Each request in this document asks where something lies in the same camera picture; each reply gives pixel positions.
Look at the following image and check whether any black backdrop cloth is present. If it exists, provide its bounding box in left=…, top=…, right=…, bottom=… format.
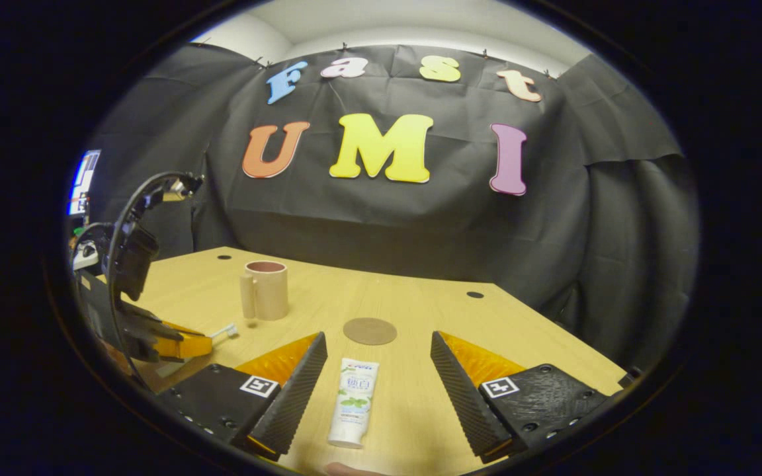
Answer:
left=87, top=43, right=699, bottom=374

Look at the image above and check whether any round brown coaster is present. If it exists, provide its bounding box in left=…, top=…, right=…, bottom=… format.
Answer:
left=343, top=317, right=398, bottom=346

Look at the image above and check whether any computer monitor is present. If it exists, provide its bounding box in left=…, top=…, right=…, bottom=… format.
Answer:
left=67, top=149, right=101, bottom=217

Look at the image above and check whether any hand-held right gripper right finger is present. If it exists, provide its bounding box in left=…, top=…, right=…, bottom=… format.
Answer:
left=430, top=330, right=626, bottom=464

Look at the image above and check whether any white toothpaste tube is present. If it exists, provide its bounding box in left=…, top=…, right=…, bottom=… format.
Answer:
left=327, top=358, right=380, bottom=450

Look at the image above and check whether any beige cup with brown inside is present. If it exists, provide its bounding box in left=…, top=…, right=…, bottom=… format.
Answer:
left=240, top=260, right=289, bottom=321

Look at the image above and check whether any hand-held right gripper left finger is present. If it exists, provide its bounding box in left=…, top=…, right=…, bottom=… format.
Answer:
left=155, top=331, right=329, bottom=462

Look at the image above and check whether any wooden desktop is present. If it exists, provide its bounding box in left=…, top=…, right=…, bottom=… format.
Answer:
left=93, top=247, right=628, bottom=476

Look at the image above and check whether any white power strip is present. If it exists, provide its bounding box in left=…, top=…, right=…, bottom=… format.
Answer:
left=73, top=239, right=99, bottom=270

